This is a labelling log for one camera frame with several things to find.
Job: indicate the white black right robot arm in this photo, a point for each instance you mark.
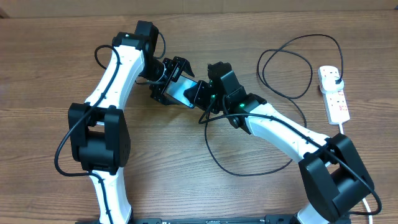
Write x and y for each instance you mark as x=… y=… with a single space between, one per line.
x=334 y=176

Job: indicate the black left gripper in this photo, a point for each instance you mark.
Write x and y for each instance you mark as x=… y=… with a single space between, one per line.
x=176 y=63

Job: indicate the black Galaxy smartphone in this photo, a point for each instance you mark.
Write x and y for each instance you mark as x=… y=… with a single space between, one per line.
x=175 y=91

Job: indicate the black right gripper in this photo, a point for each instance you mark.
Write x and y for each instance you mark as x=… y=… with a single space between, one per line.
x=198 y=96

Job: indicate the white charger plug adapter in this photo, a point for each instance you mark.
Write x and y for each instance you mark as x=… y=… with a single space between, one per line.
x=330 y=85

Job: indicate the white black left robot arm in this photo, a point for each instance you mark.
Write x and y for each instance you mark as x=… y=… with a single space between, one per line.
x=98 y=131

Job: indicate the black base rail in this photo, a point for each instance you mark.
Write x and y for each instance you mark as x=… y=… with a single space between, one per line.
x=268 y=219

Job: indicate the white power strip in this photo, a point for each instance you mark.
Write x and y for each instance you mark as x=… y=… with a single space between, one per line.
x=335 y=103

